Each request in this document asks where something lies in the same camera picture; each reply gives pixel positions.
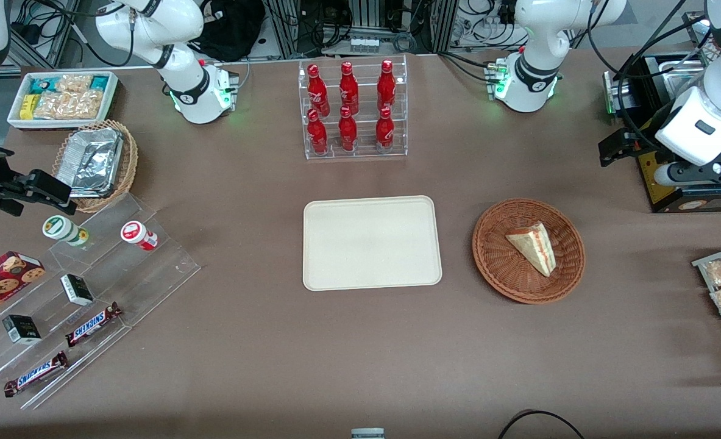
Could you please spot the brown snickers bar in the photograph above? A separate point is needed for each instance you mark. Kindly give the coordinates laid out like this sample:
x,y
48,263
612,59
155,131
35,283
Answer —
x,y
36,374
92,324

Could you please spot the small grey device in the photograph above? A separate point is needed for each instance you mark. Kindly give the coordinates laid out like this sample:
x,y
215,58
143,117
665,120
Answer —
x,y
367,434

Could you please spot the clear acrylic bottle rack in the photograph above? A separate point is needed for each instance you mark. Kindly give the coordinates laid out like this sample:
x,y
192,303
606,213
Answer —
x,y
366,152

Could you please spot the red tartan cookie box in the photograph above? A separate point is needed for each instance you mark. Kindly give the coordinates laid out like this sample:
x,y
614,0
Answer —
x,y
0,280

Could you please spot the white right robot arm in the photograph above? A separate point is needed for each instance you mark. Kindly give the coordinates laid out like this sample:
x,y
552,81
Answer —
x,y
153,24

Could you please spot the large clear cracker bag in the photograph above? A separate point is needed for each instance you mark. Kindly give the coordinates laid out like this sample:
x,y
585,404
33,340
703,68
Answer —
x,y
71,105

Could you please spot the round brown wicker basket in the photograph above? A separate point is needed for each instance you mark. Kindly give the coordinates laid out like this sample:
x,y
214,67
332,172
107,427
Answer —
x,y
500,268

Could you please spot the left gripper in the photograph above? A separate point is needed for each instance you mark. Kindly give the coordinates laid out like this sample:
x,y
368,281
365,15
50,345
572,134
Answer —
x,y
654,124

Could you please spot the black bag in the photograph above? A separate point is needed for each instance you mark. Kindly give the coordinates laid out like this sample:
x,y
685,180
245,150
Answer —
x,y
232,30

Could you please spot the light wicker basket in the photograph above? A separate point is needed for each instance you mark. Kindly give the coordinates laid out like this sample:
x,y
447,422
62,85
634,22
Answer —
x,y
130,161

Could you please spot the stacked aluminium foil trays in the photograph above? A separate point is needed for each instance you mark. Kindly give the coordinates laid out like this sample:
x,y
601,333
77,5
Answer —
x,y
89,161

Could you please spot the small clear cracker bag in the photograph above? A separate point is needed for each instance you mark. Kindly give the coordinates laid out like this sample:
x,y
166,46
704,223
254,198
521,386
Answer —
x,y
74,83

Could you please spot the red lid white jar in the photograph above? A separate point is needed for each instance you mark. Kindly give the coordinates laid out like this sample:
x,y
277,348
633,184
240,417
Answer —
x,y
136,234

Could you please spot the green lid white jar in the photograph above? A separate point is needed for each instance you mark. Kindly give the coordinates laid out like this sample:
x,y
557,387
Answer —
x,y
61,228

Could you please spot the yellow snack packet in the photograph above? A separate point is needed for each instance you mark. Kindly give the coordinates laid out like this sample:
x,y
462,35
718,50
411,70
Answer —
x,y
28,107

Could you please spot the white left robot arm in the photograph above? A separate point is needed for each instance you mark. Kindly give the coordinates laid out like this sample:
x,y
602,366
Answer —
x,y
537,36

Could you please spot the teal snack packet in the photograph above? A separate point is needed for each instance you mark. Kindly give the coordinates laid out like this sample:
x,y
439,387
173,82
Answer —
x,y
99,83
42,85

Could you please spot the clear acrylic stepped shelf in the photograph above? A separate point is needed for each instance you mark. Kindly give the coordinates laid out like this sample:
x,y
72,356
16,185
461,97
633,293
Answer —
x,y
122,286

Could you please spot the red cola bottle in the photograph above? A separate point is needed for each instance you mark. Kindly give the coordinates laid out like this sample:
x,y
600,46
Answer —
x,y
347,133
317,135
384,131
317,91
348,90
386,86

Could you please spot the triangular sandwich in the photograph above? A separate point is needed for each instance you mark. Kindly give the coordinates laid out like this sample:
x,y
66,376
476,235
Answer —
x,y
534,247

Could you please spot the white rectangular snack bin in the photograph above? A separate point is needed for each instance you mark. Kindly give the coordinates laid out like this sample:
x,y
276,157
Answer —
x,y
61,124

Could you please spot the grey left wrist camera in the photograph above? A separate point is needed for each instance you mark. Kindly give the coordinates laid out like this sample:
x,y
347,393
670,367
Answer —
x,y
701,174

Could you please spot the small black box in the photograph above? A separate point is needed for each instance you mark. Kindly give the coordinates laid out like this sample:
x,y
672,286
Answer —
x,y
77,289
22,329

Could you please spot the cream rectangular tray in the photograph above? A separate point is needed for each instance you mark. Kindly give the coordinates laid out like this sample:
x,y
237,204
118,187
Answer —
x,y
372,244

